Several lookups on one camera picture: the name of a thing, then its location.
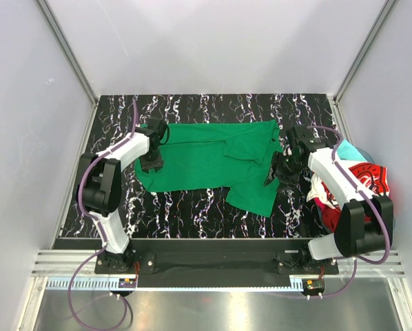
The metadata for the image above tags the green t shirt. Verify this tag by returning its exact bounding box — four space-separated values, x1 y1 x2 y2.
135 120 282 217

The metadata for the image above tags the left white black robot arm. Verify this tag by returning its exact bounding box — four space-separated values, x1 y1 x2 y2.
73 118 169 273

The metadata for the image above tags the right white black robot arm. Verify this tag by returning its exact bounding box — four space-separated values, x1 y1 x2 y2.
265 125 393 265

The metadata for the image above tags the black marbled table mat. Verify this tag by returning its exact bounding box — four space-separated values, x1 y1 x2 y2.
59 93 340 239

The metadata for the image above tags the turquoise t shirt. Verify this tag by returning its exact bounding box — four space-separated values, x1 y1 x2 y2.
336 139 366 161

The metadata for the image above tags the red coca cola t shirt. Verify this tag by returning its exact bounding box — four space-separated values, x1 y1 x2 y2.
311 161 390 232

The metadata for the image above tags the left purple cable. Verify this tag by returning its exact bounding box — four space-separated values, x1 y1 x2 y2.
68 100 140 327

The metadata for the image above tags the purple cable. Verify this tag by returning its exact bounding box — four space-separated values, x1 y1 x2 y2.
304 126 393 299
68 100 140 327

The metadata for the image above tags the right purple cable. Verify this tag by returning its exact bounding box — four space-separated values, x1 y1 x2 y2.
304 126 393 299

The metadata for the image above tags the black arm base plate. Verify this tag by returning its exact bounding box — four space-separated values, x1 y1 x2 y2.
95 239 339 290

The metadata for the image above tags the aluminium frame rail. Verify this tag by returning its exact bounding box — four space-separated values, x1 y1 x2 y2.
33 250 404 278

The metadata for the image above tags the white cable duct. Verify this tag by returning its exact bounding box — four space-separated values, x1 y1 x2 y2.
46 277 304 293

